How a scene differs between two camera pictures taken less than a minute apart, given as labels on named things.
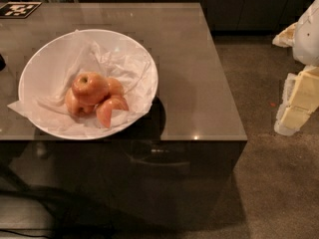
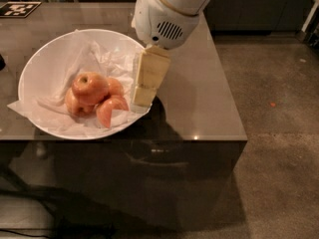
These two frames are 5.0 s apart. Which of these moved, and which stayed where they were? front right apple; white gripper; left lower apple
Moved: white gripper
Stayed: front right apple; left lower apple
